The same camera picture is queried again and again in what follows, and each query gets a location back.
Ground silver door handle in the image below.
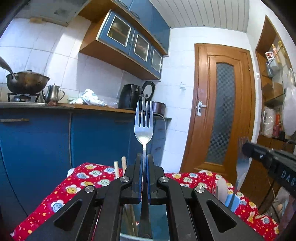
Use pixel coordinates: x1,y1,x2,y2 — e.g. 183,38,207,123
196,101,207,116

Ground dark cooking pot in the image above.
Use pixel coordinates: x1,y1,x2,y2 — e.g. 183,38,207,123
152,101,166,116

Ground gas stove burner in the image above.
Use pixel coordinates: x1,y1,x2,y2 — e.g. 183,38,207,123
7,92,40,102

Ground round black white appliance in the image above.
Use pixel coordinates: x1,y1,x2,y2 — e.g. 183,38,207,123
142,81,155,101

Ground silver metal fork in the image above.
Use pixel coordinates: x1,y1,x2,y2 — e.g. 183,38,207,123
134,97,153,238

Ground stainless steel kettle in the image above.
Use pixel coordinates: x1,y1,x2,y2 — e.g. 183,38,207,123
42,84,65,105

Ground blue lower kitchen cabinets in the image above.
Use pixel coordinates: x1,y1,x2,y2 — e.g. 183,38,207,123
0,102,172,232

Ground white power cable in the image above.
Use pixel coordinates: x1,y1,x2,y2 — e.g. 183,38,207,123
153,112,168,137

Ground red smiley flower tablecloth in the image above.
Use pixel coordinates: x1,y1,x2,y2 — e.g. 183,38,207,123
11,163,279,240

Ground grey range hood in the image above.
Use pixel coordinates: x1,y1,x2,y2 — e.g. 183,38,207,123
16,0,90,26

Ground white patterned cloth on counter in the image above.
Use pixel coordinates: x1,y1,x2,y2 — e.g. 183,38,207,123
69,89,107,107

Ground blue upper wall cabinets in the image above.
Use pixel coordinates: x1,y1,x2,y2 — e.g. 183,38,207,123
79,0,170,80

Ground wooden door with glass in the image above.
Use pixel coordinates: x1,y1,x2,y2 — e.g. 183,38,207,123
180,44,255,183

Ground wooden wall shelf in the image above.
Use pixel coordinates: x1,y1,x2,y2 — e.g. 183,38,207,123
255,16,295,153

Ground black air fryer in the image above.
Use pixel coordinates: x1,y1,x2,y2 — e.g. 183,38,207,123
118,84,142,110

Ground dark wok on stove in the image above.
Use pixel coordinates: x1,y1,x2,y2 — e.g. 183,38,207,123
6,70,50,94

